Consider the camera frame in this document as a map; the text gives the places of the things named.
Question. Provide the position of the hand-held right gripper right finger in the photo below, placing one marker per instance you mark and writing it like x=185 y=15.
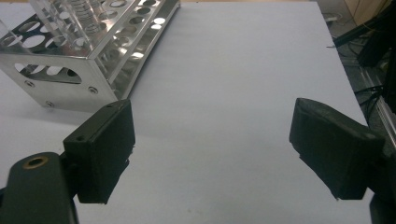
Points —
x=336 y=149

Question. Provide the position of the metal floor rail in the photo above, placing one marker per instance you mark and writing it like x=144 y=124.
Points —
x=384 y=112

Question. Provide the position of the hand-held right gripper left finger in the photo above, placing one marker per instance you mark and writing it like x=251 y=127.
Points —
x=102 y=149

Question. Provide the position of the metal test tube rack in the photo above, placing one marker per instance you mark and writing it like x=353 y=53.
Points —
x=90 y=71

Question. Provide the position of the black stand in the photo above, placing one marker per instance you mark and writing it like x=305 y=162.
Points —
x=373 y=34

